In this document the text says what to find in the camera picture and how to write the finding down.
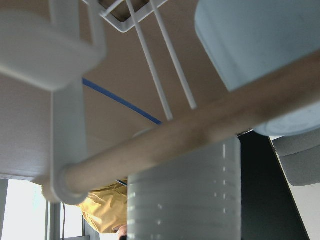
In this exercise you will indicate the grey plastic cup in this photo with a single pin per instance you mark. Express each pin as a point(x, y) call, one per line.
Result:
point(196, 196)

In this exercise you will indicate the light blue plastic cup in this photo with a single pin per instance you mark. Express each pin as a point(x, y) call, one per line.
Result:
point(248, 39)

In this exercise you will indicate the pale cream plastic cup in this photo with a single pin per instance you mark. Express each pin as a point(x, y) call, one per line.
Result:
point(34, 51)

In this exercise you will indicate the brown table mat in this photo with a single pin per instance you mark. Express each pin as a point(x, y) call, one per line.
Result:
point(25, 110)

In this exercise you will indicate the yellow jacket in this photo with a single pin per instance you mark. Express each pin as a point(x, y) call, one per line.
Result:
point(105, 209)

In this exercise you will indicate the black monitor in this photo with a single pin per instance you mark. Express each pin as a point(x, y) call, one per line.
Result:
point(269, 211)

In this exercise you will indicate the grey office chair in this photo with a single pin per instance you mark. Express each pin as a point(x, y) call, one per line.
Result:
point(299, 156)

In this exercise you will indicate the white wire cup rack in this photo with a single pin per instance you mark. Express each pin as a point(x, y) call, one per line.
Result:
point(257, 37)

